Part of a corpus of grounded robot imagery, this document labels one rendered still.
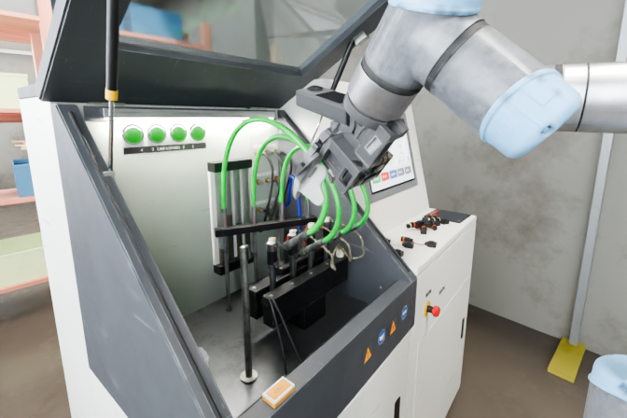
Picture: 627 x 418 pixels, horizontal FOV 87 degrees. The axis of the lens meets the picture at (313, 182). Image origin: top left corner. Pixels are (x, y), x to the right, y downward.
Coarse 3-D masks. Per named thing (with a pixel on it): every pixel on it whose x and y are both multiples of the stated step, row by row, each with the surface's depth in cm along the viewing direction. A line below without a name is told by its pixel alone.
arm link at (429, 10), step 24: (408, 0) 29; (432, 0) 28; (456, 0) 27; (480, 0) 28; (384, 24) 32; (408, 24) 30; (432, 24) 29; (456, 24) 28; (384, 48) 32; (408, 48) 31; (432, 48) 29; (384, 72) 34; (408, 72) 33
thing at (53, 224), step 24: (24, 96) 85; (24, 120) 88; (48, 120) 75; (48, 144) 78; (48, 168) 81; (48, 192) 84; (48, 216) 88; (48, 240) 92; (48, 264) 97; (72, 264) 80; (72, 288) 83; (72, 312) 87; (72, 336) 91; (72, 360) 95; (72, 384) 100; (72, 408) 105
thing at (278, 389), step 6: (276, 384) 58; (282, 384) 58; (288, 384) 58; (270, 390) 57; (276, 390) 57; (282, 390) 57; (294, 390) 58; (270, 396) 56; (276, 396) 56; (270, 402) 55
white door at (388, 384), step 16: (400, 352) 96; (384, 368) 88; (400, 368) 98; (368, 384) 81; (384, 384) 89; (400, 384) 99; (352, 400) 76; (368, 400) 82; (384, 400) 91; (400, 400) 101; (352, 416) 76; (368, 416) 83; (384, 416) 92; (400, 416) 103
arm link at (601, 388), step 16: (592, 368) 42; (608, 368) 39; (624, 368) 40; (592, 384) 41; (608, 384) 38; (624, 384) 37; (592, 400) 40; (608, 400) 38; (624, 400) 36; (592, 416) 39; (608, 416) 37; (624, 416) 36
